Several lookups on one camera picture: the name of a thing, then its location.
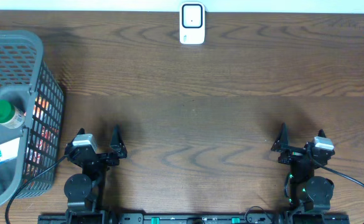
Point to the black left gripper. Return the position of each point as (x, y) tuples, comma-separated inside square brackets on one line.
[(117, 150)]

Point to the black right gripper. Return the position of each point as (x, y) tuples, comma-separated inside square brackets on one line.
[(282, 144)]

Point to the orange snack bar packet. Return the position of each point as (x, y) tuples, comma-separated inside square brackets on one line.
[(40, 151)]

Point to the white green Panadol box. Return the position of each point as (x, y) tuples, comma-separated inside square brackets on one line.
[(9, 150)]

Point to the green lid supplement bottle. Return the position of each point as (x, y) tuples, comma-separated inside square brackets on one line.
[(11, 117)]

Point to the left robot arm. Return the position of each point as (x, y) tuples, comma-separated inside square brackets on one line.
[(85, 191)]

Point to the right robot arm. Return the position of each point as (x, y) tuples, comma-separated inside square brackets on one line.
[(309, 195)]

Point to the white barcode scanner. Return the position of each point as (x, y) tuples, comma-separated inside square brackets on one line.
[(192, 23)]

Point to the grey plastic mesh basket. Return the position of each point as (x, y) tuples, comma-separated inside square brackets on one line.
[(23, 77)]

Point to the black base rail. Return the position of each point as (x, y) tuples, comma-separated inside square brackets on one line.
[(139, 218)]

